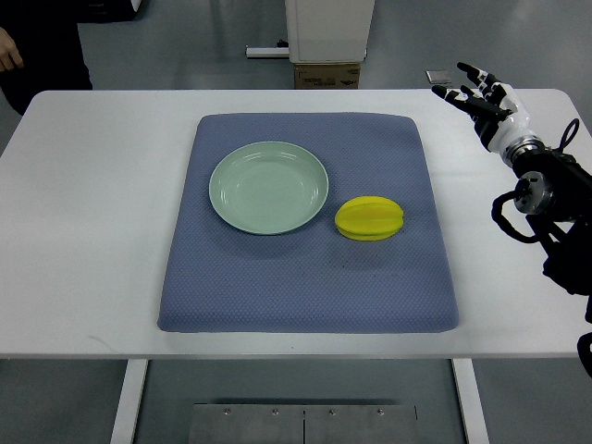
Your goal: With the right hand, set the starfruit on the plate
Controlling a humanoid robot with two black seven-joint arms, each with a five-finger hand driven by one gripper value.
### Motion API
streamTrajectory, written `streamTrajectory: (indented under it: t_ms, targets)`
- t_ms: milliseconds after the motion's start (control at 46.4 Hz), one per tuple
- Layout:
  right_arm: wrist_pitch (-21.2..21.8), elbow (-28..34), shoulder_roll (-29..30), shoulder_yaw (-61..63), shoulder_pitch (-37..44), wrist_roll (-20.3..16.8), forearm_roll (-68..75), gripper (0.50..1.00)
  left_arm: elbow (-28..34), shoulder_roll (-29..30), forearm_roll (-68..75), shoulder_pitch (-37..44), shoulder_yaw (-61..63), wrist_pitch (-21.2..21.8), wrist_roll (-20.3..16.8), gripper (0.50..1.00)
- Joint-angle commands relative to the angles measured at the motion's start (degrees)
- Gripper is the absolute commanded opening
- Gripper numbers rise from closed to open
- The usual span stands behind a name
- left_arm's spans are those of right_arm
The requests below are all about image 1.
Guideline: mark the metal base plate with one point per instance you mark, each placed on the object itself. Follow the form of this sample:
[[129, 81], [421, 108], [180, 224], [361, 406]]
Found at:
[[308, 423]]

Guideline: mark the cardboard box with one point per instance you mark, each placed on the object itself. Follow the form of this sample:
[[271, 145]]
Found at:
[[326, 76]]

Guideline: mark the person in black clothes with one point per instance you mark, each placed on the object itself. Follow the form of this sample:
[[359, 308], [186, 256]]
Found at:
[[47, 36]]

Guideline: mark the light green plate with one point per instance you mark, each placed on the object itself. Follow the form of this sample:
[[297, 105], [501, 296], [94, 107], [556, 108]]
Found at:
[[268, 188]]

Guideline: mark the left white table leg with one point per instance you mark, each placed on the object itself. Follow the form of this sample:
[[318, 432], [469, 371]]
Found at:
[[130, 399]]

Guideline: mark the yellow starfruit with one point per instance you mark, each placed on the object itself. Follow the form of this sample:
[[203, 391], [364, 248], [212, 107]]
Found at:
[[369, 218]]

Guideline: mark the person's bare hand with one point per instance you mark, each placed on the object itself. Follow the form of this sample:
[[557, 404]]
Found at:
[[10, 57]]

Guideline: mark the black white wheeled robot base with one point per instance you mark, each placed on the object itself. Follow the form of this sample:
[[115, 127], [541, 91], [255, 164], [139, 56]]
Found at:
[[122, 10]]

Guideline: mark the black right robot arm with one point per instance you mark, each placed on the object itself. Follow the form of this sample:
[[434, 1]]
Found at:
[[551, 205]]

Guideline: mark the white metal bar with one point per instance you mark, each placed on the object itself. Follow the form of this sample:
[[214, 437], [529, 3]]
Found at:
[[267, 52]]

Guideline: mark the white cabinet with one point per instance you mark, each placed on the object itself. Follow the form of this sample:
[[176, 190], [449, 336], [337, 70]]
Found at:
[[328, 31]]

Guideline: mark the grey floor tile plate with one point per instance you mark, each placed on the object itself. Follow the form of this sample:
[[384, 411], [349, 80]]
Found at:
[[438, 77]]

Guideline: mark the right white table leg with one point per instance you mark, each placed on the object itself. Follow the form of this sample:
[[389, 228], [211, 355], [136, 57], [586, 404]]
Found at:
[[473, 419]]

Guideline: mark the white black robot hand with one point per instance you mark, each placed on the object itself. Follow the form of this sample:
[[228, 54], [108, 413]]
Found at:
[[501, 121]]

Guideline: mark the white table leg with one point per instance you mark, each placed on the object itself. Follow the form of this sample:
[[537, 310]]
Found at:
[[130, 399], [473, 419]]

